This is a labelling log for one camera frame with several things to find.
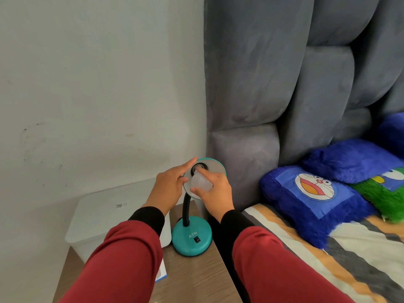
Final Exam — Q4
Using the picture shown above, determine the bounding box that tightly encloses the white plastic storage box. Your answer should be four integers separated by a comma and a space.
65, 178, 173, 264

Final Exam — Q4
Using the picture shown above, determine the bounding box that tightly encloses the grey padded headboard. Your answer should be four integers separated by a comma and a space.
203, 0, 404, 212

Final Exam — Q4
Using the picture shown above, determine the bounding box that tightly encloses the white light bulb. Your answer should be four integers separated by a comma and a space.
189, 169, 214, 193

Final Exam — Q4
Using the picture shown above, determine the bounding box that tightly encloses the person's right forearm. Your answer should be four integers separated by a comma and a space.
220, 209, 355, 303

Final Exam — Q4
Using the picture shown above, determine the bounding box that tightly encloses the dark blue plush pillow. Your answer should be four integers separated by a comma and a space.
377, 112, 404, 160

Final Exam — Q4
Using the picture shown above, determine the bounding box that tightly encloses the person's right hand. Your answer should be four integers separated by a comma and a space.
190, 168, 235, 223

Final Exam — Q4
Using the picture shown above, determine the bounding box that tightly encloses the teal gooseneck desk lamp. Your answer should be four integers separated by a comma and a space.
171, 158, 227, 257

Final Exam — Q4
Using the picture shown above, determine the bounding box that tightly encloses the person's left hand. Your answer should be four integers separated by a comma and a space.
144, 157, 198, 216

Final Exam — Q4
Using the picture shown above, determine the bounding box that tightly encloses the blue cartoon face pillow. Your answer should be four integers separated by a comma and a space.
259, 165, 378, 250

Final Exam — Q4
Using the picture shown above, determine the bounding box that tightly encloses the white and blue carton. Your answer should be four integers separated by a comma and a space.
154, 258, 168, 283

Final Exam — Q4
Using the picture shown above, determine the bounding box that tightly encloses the striped bed sheet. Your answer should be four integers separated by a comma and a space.
241, 203, 404, 303

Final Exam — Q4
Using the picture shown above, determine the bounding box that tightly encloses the green plush cartoon pillow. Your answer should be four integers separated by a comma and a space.
350, 167, 404, 223

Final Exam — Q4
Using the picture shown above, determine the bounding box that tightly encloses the plain blue plush pillow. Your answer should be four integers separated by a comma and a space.
301, 138, 404, 184

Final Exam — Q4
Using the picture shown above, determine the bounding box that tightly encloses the person's left forearm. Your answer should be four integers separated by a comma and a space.
58, 206, 165, 303

